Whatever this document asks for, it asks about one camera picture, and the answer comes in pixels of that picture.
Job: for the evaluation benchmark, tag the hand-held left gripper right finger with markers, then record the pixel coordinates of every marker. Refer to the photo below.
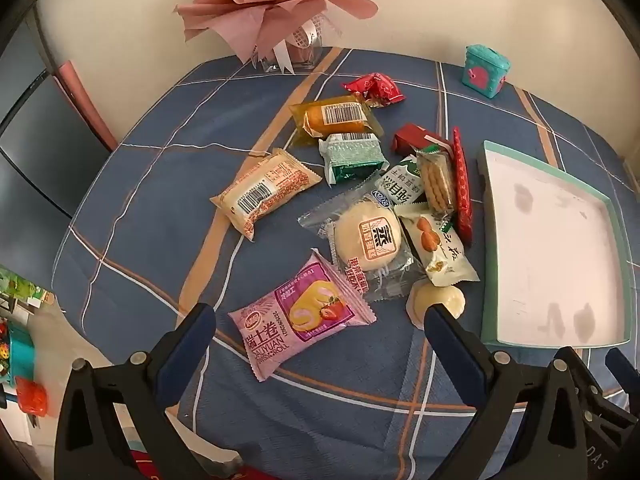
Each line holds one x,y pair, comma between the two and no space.
452,345

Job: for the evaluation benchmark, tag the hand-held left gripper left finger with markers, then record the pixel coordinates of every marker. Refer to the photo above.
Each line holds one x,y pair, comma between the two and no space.
187,355

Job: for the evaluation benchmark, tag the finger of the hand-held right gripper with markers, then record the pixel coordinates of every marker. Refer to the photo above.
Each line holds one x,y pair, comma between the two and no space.
622,367

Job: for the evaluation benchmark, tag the round white pastry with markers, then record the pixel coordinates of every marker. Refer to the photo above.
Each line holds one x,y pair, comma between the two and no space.
450,297

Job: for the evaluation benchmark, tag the white nut snack packet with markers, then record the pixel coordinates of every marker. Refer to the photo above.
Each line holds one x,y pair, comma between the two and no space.
437,250

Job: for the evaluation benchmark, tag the pink cake roll packet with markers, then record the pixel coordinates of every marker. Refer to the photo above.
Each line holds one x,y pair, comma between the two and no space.
300,317

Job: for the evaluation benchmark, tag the clear steamed bun packet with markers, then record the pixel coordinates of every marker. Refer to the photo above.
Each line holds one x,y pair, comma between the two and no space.
367,240

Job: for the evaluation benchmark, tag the teal rimmed white tray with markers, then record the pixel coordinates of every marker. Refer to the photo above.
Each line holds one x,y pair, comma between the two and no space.
545,240

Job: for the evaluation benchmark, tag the red patterned packet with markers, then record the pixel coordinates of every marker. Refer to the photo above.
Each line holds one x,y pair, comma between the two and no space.
462,195

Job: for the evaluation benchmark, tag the clear cracker packet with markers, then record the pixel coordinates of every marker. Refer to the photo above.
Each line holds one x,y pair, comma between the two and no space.
435,185

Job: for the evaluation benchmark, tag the green white milk packet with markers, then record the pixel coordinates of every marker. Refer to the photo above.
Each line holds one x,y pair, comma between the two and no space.
400,182

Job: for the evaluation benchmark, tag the beige bread packet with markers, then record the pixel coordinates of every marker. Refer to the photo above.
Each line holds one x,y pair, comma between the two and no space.
265,192

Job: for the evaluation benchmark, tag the small red box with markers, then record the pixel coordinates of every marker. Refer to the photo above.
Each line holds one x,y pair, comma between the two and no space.
412,137

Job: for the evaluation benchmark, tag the green foil snack packet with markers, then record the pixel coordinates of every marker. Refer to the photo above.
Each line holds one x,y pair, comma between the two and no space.
352,157

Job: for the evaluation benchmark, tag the yellow cake packet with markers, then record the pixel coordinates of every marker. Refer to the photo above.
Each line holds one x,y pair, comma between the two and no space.
320,120

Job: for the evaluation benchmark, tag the red flower-print snack packet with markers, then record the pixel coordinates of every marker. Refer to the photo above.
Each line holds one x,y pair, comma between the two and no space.
372,89

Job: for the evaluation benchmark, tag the blue plaid tablecloth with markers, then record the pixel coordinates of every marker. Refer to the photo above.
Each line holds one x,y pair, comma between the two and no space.
165,200

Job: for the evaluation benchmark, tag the orange toy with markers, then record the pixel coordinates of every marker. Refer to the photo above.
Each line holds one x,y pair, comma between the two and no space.
32,397

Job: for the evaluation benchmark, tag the teal toy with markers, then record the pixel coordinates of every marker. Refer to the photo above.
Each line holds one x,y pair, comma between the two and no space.
20,355

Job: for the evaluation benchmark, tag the grey cabinet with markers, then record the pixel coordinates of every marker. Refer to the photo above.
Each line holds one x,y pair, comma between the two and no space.
35,160

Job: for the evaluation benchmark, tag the small teal box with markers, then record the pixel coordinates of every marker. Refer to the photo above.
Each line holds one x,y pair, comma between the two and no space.
482,72

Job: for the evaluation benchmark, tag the pink chair back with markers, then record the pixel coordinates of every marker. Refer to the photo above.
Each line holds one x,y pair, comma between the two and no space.
80,100

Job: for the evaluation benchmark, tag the clear glass vase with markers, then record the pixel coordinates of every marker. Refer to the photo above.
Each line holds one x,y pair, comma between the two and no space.
300,58

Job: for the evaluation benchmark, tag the pink flower bouquet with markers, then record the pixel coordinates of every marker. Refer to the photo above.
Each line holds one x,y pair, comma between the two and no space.
270,15

